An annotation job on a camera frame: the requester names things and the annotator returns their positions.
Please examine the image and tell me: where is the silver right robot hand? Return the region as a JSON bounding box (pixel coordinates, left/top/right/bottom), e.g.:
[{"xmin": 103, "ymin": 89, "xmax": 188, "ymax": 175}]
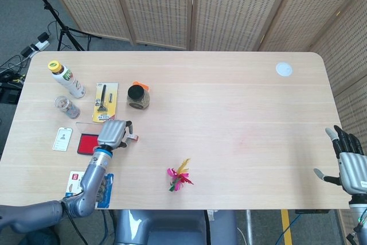
[{"xmin": 313, "ymin": 125, "xmax": 367, "ymax": 196}]

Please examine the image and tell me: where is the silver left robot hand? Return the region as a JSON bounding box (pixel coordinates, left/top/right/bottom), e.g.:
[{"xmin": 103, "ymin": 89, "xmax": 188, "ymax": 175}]
[{"xmin": 96, "ymin": 119, "xmax": 134, "ymax": 150}]

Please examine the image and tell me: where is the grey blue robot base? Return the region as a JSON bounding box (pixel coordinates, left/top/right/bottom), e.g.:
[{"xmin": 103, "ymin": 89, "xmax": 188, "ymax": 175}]
[{"xmin": 114, "ymin": 209, "xmax": 239, "ymax": 245}]

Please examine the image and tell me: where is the red ink pad clear lid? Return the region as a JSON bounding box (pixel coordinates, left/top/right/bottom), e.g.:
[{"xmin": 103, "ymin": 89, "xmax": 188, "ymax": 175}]
[{"xmin": 75, "ymin": 122, "xmax": 114, "ymax": 156}]

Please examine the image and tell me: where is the razor on yellow card pack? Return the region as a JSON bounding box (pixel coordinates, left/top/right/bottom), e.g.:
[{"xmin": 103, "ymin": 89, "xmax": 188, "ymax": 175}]
[{"xmin": 92, "ymin": 82, "xmax": 119, "ymax": 123}]

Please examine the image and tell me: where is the dark jar black lid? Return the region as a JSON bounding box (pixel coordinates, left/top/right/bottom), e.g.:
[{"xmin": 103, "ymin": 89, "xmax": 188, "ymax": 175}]
[{"xmin": 127, "ymin": 85, "xmax": 151, "ymax": 110}]

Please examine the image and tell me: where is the white ID card holder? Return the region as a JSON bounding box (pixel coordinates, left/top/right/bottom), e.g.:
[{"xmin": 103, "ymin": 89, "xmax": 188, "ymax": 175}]
[{"xmin": 52, "ymin": 127, "xmax": 73, "ymax": 152}]

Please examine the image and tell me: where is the small clear snack jar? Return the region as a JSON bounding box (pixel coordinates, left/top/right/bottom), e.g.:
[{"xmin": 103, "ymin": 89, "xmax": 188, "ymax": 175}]
[{"xmin": 53, "ymin": 96, "xmax": 81, "ymax": 119}]

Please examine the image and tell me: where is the black box under table edge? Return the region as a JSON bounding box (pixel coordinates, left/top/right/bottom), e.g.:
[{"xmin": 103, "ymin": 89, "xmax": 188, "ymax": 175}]
[{"xmin": 295, "ymin": 209, "xmax": 328, "ymax": 215}]

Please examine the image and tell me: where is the correction tape blister pack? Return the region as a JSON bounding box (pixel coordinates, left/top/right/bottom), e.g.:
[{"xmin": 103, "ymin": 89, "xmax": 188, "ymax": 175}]
[{"xmin": 63, "ymin": 170, "xmax": 115, "ymax": 209}]

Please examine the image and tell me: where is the white bottle yellow cap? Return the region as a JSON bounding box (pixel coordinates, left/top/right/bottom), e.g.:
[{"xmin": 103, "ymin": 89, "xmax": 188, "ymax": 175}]
[{"xmin": 47, "ymin": 60, "xmax": 87, "ymax": 99}]

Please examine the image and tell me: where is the colourful feather shuttlecock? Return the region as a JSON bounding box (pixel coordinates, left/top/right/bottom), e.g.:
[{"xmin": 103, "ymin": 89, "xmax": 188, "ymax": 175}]
[{"xmin": 166, "ymin": 158, "xmax": 194, "ymax": 192}]

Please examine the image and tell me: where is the black equipment on floor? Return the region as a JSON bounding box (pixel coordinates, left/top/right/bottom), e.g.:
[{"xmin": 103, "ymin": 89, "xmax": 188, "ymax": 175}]
[{"xmin": 0, "ymin": 83, "xmax": 21, "ymax": 104}]

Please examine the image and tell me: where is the white power strip with plugs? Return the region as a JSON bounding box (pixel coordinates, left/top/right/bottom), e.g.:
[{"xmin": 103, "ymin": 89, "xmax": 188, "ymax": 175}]
[{"xmin": 19, "ymin": 33, "xmax": 51, "ymax": 57}]

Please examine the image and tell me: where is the black tripod stand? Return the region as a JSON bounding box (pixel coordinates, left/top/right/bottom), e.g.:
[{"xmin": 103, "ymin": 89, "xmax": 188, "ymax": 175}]
[{"xmin": 22, "ymin": 0, "xmax": 101, "ymax": 52}]

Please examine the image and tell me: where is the person leg with dark shoe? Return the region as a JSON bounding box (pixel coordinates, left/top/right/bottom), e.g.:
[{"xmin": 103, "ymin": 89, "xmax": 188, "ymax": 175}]
[{"xmin": 22, "ymin": 224, "xmax": 61, "ymax": 245}]

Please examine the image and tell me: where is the white round table grommet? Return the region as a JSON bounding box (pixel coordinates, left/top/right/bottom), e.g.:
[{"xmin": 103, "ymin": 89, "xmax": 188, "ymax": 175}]
[{"xmin": 275, "ymin": 61, "xmax": 294, "ymax": 77}]

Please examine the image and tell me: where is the woven wooden folding screen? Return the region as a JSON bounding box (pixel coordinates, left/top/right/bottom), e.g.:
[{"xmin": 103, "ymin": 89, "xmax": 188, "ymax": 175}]
[{"xmin": 39, "ymin": 0, "xmax": 367, "ymax": 245}]

